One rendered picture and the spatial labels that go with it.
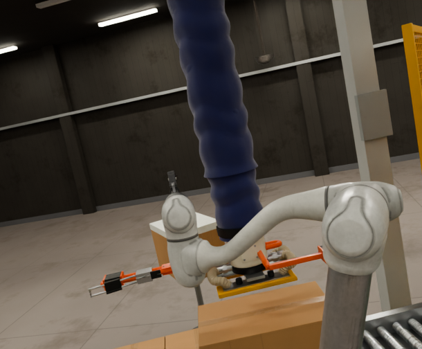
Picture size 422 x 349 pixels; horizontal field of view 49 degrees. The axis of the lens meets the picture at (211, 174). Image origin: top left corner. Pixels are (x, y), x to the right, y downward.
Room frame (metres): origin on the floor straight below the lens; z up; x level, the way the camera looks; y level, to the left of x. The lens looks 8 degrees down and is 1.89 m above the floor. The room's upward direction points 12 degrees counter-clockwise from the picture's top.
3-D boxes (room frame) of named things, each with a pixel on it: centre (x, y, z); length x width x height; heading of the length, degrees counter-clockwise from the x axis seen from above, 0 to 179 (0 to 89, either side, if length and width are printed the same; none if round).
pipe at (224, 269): (1.97, -0.09, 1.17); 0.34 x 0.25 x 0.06; 93
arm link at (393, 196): (1.15, -0.38, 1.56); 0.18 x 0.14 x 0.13; 64
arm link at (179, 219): (1.40, 0.12, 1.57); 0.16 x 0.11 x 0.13; 4
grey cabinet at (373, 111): (2.97, -1.11, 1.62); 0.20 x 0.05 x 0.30; 94
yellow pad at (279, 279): (1.87, -0.09, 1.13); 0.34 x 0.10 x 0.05; 93
